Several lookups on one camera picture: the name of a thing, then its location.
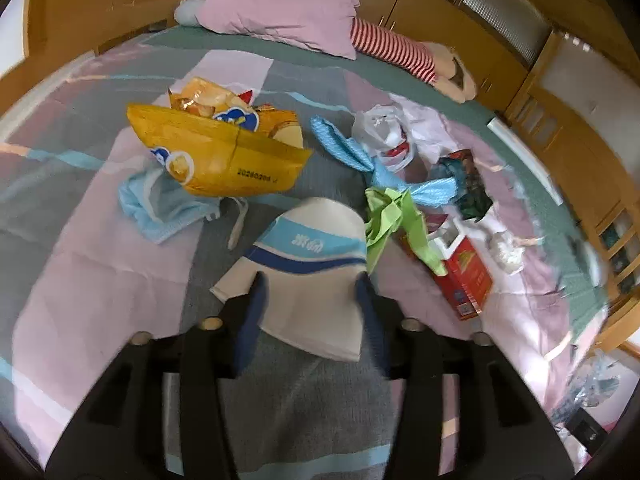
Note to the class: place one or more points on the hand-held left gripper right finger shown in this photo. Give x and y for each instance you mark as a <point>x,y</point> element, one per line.
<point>372,320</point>

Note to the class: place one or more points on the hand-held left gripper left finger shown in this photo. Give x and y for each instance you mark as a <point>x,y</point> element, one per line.
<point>247,325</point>

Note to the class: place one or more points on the white paper cup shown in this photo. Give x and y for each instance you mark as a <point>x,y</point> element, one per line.
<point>310,290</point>

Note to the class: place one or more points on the red carton box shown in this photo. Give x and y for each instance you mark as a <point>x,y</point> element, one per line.
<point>467,275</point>

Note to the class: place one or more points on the green plastic wrapper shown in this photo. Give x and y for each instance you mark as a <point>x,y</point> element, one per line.
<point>387,215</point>

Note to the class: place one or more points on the blue face mask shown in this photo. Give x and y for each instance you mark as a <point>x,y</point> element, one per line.
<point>160,210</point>

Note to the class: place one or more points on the white crumpled tissue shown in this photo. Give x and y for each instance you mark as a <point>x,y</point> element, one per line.
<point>507,255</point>

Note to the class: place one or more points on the patchwork bed blanket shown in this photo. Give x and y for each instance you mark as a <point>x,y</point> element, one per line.
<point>100,285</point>

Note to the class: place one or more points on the green and red snack wrapper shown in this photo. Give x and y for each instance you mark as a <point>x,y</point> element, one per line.
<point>467,190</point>

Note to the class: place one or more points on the light blue dotted wrapper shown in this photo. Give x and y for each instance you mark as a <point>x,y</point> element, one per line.
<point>350,150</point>

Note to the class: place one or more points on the yellow chip bag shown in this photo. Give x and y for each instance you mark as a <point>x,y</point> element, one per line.
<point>215,150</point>

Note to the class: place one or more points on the white plastic bag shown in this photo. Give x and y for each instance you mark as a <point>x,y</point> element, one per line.
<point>375,130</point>

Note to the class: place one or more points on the clear plastic bag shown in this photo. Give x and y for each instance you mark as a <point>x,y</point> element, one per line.
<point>590,385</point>

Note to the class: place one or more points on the striped plush toy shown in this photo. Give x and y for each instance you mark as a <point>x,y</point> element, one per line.
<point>395,47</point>

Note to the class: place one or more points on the pink pillow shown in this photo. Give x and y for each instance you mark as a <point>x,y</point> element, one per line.
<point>280,5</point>

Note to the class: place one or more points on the ribbed glass cabinet door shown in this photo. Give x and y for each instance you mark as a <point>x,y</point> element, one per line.
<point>505,5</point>

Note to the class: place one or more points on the wooden headboard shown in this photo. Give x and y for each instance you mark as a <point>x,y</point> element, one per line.
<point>100,0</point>

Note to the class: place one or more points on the wooden bed frame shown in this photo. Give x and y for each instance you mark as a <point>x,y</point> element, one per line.
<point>15,82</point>

